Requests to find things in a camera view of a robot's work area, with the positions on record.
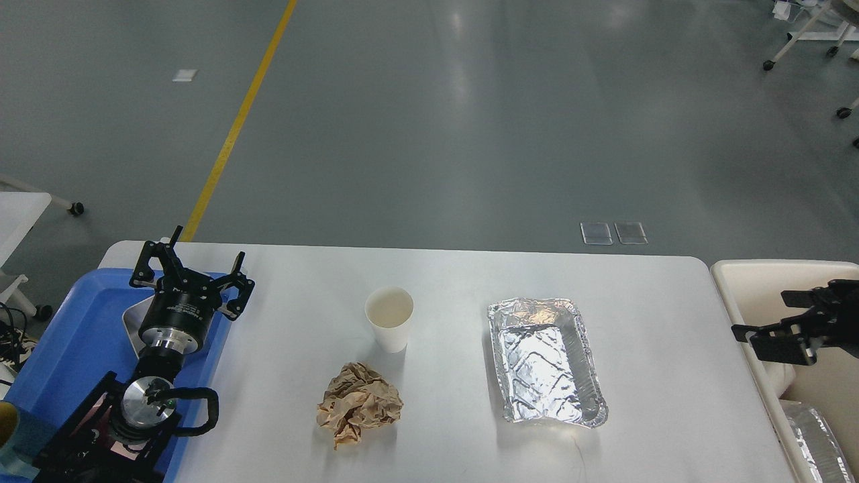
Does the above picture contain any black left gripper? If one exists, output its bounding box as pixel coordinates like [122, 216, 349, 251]
[130, 225, 256, 354]

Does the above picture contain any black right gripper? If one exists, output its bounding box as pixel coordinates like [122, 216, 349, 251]
[731, 279, 858, 366]

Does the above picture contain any aluminium foil tray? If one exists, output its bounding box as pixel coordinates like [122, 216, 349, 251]
[486, 297, 609, 429]

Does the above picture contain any stainless steel rectangular container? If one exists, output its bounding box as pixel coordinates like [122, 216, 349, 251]
[122, 296, 154, 358]

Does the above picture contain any pink ribbed mug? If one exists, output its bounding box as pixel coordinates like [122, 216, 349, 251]
[88, 392, 133, 456]

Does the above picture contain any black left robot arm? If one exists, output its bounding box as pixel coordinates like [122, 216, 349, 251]
[33, 226, 256, 482]

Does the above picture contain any beige plastic bin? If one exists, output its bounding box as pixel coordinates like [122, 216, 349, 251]
[711, 260, 858, 482]

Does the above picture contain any white object in bin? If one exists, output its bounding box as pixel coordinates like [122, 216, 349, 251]
[762, 362, 797, 398]

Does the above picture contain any blue plastic tray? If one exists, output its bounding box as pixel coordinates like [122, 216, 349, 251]
[3, 267, 231, 482]

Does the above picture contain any foil tray in bin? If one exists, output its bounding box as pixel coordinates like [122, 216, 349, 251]
[779, 400, 856, 482]

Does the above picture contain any right clear floor plate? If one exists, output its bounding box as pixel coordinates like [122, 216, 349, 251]
[613, 222, 648, 245]

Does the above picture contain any clear floor plate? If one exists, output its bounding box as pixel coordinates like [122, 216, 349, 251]
[613, 222, 648, 245]
[580, 222, 613, 246]

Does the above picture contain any white paper cup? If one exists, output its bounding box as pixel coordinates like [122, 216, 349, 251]
[364, 286, 414, 354]

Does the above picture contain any white side table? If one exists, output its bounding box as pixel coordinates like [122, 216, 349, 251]
[1, 174, 85, 322]

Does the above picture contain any white floor sticker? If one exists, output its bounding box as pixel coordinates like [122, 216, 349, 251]
[171, 68, 197, 83]

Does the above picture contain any crumpled brown paper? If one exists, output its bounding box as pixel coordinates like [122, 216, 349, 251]
[315, 362, 405, 450]

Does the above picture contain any left clear floor plate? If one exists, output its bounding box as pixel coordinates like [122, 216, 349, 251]
[580, 222, 613, 246]

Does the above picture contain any teal yellow cup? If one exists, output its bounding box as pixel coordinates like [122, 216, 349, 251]
[1, 400, 56, 481]

